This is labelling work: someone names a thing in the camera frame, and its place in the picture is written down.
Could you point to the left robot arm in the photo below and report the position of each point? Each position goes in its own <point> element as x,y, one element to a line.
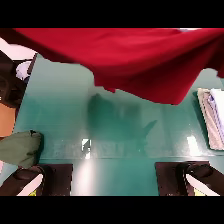
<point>23,181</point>

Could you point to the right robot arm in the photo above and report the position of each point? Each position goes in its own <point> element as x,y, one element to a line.
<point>200,180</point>

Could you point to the red T-shirt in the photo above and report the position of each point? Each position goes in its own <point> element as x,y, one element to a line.
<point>133,60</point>

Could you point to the green garment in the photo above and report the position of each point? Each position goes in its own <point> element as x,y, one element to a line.
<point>18,150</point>

